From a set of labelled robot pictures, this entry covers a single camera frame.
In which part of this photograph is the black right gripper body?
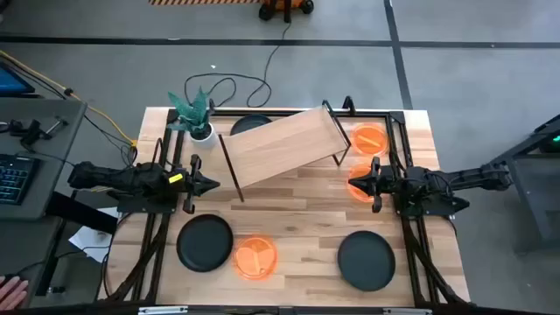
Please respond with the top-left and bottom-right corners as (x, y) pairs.
(369, 156), (398, 214)

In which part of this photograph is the white paper sheet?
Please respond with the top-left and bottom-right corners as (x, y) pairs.
(68, 207), (120, 263)

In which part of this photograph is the orange wheeled cart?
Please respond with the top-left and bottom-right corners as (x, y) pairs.
(257, 0), (315, 24)

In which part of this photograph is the black clamp tool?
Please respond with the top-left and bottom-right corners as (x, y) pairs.
(8, 116), (69, 148)

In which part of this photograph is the black floor cable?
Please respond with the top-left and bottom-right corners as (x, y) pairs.
(183, 21), (293, 109)

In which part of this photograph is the silver metal bracket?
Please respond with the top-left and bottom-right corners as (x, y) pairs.
(382, 307), (432, 315)
(138, 305), (189, 315)

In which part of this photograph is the yellow black hazard tape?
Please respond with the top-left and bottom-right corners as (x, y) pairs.
(148, 0), (263, 6)

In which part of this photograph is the person's hand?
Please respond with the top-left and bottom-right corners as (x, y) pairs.
(0, 275), (30, 312)

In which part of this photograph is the blue lit screen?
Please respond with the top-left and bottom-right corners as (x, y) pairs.
(0, 60), (36, 98)

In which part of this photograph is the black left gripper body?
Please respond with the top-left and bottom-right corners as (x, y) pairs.
(169, 153), (207, 215)

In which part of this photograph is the black keyboard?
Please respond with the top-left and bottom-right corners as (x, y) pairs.
(0, 153), (40, 206)

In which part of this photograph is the black metal table frame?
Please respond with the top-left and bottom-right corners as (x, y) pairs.
(104, 98), (469, 308)

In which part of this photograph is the black round plate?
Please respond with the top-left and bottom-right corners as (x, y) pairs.
(229, 114), (274, 137)
(176, 213), (235, 273)
(337, 230), (397, 293)

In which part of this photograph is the white plant pot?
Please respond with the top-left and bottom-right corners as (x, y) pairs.
(188, 122), (219, 148)

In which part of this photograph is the green artificial plant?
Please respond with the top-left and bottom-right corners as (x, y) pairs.
(167, 86), (215, 135)

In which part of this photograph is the wooden shelf with black legs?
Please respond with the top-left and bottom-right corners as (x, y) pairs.
(217, 99), (353, 203)

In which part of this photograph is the yellow cable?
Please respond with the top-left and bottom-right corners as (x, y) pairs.
(0, 50), (139, 148)

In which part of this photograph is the grey side desk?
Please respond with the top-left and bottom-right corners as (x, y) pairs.
(0, 98), (88, 221)

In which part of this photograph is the orange translucent plate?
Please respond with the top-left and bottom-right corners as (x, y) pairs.
(349, 122), (390, 158)
(233, 234), (280, 281)
(346, 162), (378, 204)

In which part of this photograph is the black metal stand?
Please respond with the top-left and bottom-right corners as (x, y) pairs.
(480, 114), (560, 242)

